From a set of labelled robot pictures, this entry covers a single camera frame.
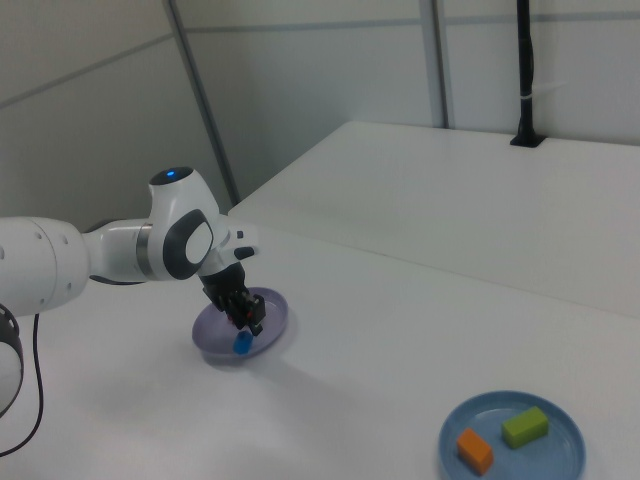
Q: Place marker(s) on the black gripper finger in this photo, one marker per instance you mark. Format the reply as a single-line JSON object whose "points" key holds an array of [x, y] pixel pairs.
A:
{"points": [[231, 306], [256, 312]]}

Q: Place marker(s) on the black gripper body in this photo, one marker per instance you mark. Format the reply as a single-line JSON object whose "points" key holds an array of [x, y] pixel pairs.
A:
{"points": [[225, 285]]}

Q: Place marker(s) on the small blue block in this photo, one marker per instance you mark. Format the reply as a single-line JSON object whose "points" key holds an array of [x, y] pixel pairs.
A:
{"points": [[242, 344]]}

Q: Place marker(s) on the orange rectangular block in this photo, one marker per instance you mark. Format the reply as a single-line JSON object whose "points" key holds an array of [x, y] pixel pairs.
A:
{"points": [[475, 450]]}

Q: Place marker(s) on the green rectangular block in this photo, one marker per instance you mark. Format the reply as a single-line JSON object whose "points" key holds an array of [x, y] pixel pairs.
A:
{"points": [[525, 427]]}

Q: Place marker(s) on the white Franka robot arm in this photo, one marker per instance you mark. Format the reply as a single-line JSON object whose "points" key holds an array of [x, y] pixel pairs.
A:
{"points": [[40, 265]]}

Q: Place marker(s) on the purple plate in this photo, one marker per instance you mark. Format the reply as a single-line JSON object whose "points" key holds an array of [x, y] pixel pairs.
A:
{"points": [[215, 335]]}

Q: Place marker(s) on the blue plate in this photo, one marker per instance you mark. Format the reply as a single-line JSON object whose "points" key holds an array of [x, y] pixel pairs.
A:
{"points": [[560, 450]]}

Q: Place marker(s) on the black pole with base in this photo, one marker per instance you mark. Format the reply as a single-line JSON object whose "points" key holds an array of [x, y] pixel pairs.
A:
{"points": [[525, 75]]}

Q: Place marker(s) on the grey partition post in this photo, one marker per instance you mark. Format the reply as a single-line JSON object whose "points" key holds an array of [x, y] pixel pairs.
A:
{"points": [[200, 100], [440, 60]]}

